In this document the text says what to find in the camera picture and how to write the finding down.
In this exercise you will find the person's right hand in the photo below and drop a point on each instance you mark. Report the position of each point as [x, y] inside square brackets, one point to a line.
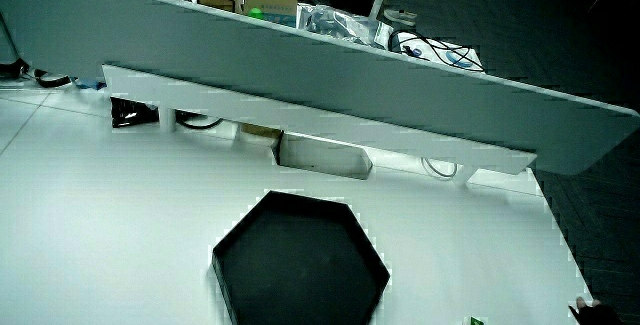
[597, 315]

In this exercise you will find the green white medicine box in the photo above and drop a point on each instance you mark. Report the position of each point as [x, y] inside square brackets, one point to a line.
[476, 321]

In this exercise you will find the white desk shelf riser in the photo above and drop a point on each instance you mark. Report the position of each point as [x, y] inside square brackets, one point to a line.
[300, 117]

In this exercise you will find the white desk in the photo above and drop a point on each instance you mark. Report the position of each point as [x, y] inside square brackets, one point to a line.
[125, 225]

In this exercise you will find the white side table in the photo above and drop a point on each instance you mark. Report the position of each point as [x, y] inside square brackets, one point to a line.
[470, 55]

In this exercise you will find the black hexagonal tray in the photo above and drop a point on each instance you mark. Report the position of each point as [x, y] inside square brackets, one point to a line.
[300, 265]

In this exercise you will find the white rectangular box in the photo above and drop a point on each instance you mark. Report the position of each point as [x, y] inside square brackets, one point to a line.
[325, 157]

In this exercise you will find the white sneaker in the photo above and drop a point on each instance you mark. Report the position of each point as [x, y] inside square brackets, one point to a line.
[400, 16]

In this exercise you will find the flat brown cardboard piece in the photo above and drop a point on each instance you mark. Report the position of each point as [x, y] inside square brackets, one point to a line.
[260, 131]

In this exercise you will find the clear plastic bag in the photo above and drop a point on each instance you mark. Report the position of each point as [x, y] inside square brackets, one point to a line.
[332, 22]

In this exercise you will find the grey partition panel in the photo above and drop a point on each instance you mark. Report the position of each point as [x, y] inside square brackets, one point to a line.
[280, 70]

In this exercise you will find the green round cap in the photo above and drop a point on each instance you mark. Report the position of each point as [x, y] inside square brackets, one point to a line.
[256, 13]

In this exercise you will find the small brown cardboard box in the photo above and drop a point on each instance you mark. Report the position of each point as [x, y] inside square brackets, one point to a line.
[215, 0]

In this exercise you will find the black glossy pouch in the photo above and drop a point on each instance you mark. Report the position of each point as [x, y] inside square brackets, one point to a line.
[130, 113]

